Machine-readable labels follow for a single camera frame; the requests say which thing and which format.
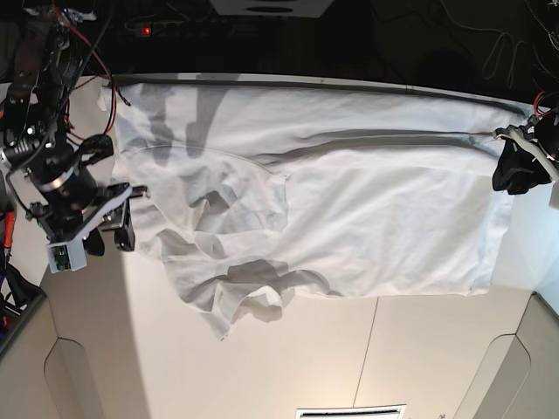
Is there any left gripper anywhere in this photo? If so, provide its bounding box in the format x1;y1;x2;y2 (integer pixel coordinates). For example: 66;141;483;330
492;115;558;196

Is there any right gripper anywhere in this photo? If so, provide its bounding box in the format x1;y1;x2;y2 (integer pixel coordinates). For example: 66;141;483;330
30;182;149;257

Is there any white t-shirt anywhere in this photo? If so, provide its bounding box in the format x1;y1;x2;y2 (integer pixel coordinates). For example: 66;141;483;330
113;83;521;338

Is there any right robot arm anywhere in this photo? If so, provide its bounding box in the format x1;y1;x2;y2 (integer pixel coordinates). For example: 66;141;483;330
1;2;148;260

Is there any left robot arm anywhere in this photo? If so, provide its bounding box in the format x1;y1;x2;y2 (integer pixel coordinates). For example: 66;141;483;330
492;91;558;196

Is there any black bin with tools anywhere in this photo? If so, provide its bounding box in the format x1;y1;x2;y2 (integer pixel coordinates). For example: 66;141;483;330
1;264;46;354

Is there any black power strip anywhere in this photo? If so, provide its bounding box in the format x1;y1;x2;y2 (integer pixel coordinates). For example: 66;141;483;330
124;20;260;38

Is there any white device top centre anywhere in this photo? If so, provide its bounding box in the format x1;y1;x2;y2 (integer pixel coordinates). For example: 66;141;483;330
210;0;334;18

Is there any red handled tool left edge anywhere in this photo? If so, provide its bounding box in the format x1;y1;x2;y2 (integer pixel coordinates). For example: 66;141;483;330
1;209;17;282

